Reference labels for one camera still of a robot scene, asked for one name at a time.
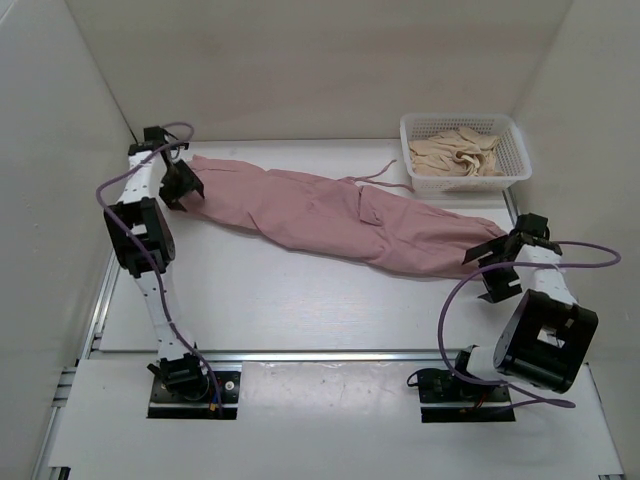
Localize pink trousers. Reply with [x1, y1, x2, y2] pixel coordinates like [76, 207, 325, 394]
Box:
[182, 156, 505, 278]

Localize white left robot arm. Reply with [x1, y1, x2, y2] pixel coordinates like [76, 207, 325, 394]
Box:
[96, 122, 213, 402]

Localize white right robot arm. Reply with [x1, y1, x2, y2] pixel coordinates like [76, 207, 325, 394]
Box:
[449, 213, 599, 400]

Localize beige trousers in basket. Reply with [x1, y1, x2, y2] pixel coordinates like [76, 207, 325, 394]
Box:
[409, 127, 504, 177]

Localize white plastic basket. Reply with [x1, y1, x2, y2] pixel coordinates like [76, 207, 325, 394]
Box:
[400, 113, 532, 196]

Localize black corner bracket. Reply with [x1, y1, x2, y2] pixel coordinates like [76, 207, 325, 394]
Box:
[167, 142, 190, 150]

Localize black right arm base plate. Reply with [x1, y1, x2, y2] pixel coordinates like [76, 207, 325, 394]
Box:
[406, 368, 515, 424]

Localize aluminium left rail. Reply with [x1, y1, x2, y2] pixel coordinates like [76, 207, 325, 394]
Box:
[74, 144, 154, 361]

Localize aluminium rail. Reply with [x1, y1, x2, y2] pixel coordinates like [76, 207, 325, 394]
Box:
[74, 144, 154, 361]
[72, 349, 442, 367]

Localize aluminium front rail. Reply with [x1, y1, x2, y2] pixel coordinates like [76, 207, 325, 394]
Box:
[72, 349, 442, 367]

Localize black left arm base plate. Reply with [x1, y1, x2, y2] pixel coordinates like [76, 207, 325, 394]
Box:
[147, 367, 242, 420]

